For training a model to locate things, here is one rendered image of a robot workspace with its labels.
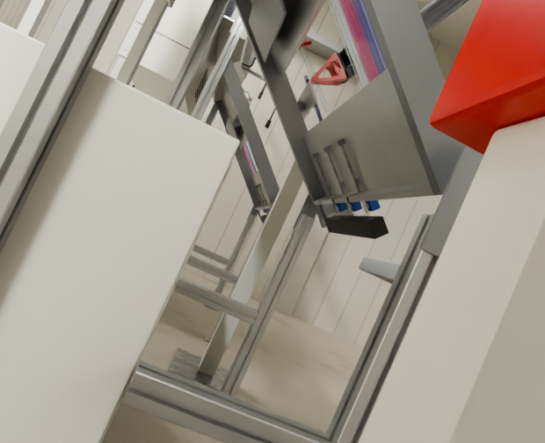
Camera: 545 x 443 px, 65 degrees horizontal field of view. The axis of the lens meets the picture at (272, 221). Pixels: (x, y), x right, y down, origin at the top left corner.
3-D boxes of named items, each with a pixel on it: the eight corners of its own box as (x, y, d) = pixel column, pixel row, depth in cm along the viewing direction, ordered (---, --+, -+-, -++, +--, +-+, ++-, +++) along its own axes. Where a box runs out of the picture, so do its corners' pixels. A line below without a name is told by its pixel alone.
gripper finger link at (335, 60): (309, 63, 102) (343, 48, 104) (301, 73, 109) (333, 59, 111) (322, 90, 103) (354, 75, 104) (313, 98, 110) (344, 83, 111)
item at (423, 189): (315, 205, 126) (337, 196, 127) (433, 196, 61) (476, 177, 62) (313, 201, 126) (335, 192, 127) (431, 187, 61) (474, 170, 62)
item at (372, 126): (321, 198, 126) (330, 194, 127) (446, 181, 61) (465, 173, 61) (297, 137, 125) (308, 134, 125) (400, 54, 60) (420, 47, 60)
